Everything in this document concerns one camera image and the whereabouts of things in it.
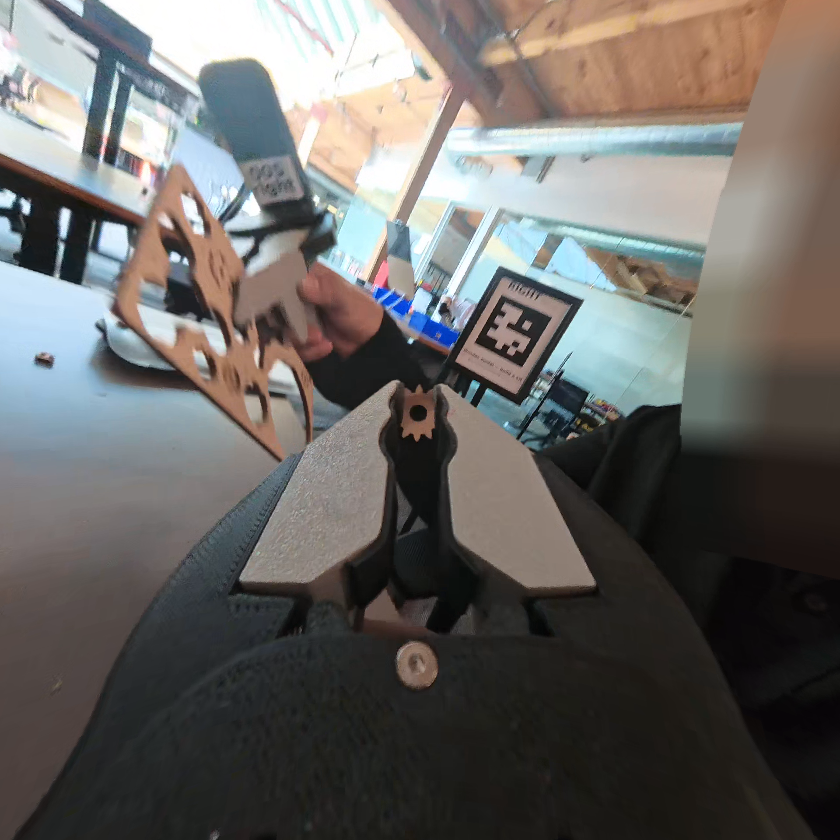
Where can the person's black jacket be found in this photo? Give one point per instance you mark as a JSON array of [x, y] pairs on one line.
[[630, 472]]

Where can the white paper sheet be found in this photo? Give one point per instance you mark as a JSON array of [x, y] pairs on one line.
[[131, 348]]

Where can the person's right hand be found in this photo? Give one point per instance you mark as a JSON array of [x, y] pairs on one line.
[[348, 315]]

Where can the blue plastic bins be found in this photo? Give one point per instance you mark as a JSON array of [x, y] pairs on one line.
[[430, 328]]

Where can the brown-top desk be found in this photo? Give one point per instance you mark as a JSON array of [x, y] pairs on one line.
[[59, 180]]

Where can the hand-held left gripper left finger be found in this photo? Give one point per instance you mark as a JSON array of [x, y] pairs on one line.
[[321, 518]]

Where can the black-white tag sign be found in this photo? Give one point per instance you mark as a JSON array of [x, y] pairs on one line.
[[515, 331]]

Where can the silver ventilation duct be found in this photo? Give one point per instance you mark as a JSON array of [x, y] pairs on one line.
[[590, 139]]

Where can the small wooden gear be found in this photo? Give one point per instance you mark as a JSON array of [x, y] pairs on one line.
[[412, 430]]

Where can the wooden cutout sheet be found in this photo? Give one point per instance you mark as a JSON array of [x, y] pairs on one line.
[[148, 295]]

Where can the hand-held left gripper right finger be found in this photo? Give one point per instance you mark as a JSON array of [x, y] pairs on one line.
[[512, 518]]

